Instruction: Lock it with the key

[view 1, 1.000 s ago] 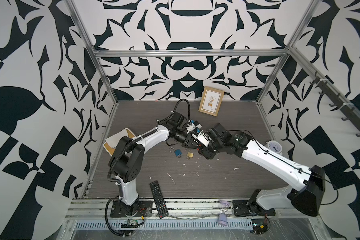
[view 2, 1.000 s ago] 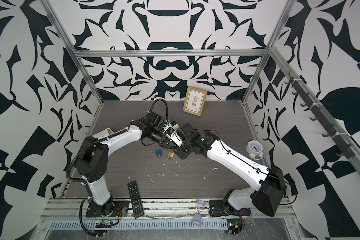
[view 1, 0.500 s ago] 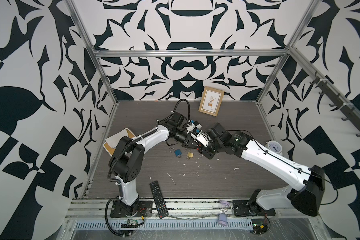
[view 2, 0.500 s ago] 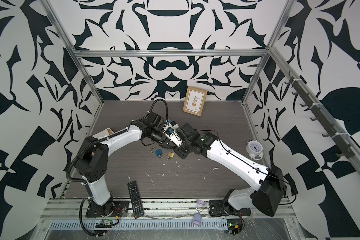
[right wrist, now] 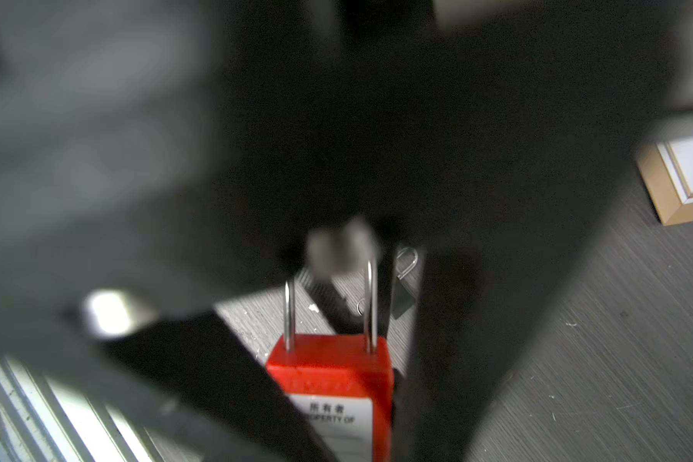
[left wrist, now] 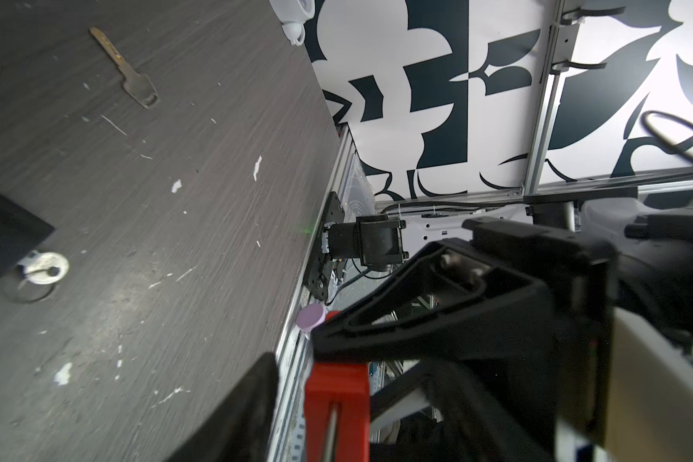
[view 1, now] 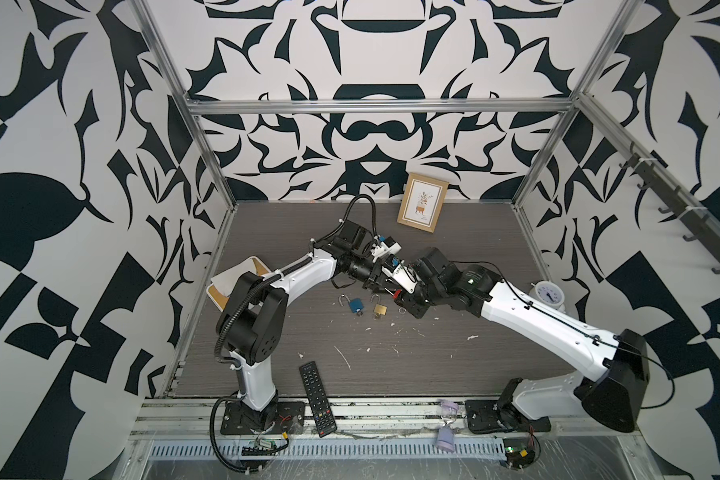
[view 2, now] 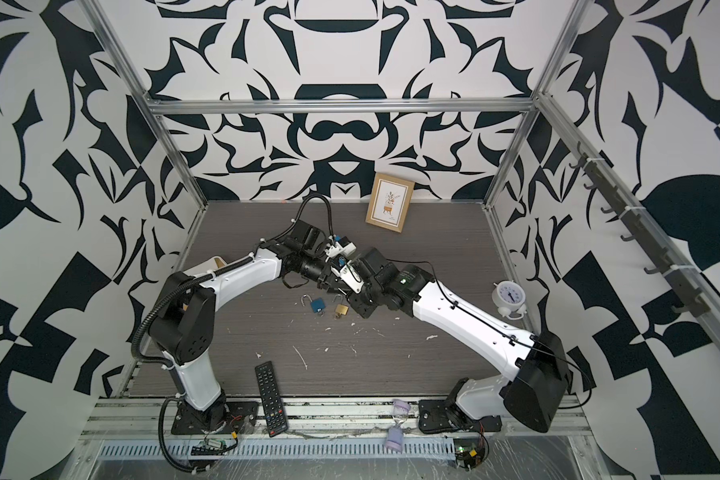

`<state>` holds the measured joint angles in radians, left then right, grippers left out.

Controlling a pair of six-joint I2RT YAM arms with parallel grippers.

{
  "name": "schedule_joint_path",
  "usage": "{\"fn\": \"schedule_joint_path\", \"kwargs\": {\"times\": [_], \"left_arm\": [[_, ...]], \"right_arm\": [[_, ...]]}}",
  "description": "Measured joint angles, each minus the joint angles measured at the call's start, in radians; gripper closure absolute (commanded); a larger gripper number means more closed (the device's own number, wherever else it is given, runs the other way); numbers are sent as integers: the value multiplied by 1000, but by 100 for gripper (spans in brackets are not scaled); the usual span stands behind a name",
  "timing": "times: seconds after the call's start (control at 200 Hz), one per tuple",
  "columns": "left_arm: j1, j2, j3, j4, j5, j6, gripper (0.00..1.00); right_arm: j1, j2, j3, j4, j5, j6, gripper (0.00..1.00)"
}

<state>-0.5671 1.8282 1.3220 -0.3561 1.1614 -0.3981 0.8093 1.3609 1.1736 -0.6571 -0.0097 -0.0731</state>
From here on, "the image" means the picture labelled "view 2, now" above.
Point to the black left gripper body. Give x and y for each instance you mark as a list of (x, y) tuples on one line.
[(326, 276)]

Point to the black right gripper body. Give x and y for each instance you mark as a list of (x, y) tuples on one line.
[(367, 299)]

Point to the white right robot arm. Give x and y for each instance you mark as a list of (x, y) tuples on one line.
[(532, 372)]

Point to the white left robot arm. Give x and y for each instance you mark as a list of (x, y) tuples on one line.
[(178, 331)]

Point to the blue padlock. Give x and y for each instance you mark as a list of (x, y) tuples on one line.
[(317, 306)]

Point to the brass padlock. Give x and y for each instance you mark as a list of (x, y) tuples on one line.
[(341, 307)]

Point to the white alarm clock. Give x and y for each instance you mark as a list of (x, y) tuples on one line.
[(510, 300)]

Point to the black remote control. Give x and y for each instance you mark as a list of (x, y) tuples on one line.
[(271, 402)]

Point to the purple hourglass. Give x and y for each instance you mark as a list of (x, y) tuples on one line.
[(395, 434)]

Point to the right circuit board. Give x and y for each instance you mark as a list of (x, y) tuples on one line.
[(471, 453)]

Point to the circuit board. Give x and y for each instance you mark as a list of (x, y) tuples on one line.
[(471, 453), (215, 447)]

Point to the left circuit board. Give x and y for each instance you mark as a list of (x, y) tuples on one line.
[(215, 447)]

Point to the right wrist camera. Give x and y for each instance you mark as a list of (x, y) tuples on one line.
[(350, 275)]

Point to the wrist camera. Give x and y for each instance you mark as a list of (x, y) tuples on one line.
[(341, 246), (350, 275)]

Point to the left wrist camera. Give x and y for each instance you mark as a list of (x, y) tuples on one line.
[(341, 246)]

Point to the gold picture frame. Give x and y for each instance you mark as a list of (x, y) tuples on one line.
[(389, 202)]

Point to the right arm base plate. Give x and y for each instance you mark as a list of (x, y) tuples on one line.
[(443, 416)]

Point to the white slotted cable duct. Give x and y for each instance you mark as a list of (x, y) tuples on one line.
[(297, 449)]

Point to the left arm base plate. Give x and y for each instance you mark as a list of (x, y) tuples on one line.
[(233, 417)]

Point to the grey wall hook rack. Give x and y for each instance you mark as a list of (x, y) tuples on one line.
[(643, 229)]

